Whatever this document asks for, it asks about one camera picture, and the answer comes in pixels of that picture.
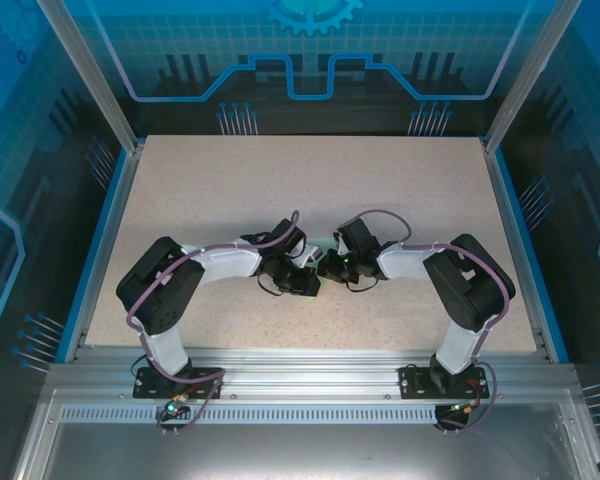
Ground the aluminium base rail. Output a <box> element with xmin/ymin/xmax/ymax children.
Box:
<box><xmin>47</xmin><ymin>346</ymin><xmax>579</xmax><ymax>401</ymax></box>

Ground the light green paper sheet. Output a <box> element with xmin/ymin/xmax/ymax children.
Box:
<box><xmin>302</xmin><ymin>238</ymin><xmax>337</xmax><ymax>303</ymax></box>

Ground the blue table side strip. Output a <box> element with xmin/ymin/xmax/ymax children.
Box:
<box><xmin>53</xmin><ymin>148</ymin><xmax>134</xmax><ymax>365</ymax></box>
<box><xmin>492</xmin><ymin>148</ymin><xmax>571</xmax><ymax>365</ymax></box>

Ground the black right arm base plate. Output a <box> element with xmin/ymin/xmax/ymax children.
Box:
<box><xmin>398</xmin><ymin>363</ymin><xmax>491</xmax><ymax>400</ymax></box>

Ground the cable connector with green light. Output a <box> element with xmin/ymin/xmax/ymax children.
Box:
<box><xmin>160</xmin><ymin>393</ymin><xmax>190</xmax><ymax>417</ymax></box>
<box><xmin>444</xmin><ymin>398</ymin><xmax>483</xmax><ymax>415</ymax></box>

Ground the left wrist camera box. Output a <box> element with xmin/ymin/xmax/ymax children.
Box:
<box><xmin>292</xmin><ymin>243</ymin><xmax>327</xmax><ymax>269</ymax></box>

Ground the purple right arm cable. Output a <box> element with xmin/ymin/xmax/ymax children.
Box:
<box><xmin>354</xmin><ymin>208</ymin><xmax>512</xmax><ymax>436</ymax></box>

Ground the slotted grey cable duct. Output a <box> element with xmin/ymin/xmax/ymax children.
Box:
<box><xmin>58</xmin><ymin>405</ymin><xmax>440</xmax><ymax>423</ymax></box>

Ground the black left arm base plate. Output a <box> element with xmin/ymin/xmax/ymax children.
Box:
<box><xmin>132</xmin><ymin>366</ymin><xmax>225</xmax><ymax>400</ymax></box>

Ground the aluminium table side rail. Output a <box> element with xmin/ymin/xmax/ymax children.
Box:
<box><xmin>74</xmin><ymin>142</ymin><xmax>147</xmax><ymax>351</ymax></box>
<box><xmin>482</xmin><ymin>142</ymin><xmax>551</xmax><ymax>361</ymax></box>

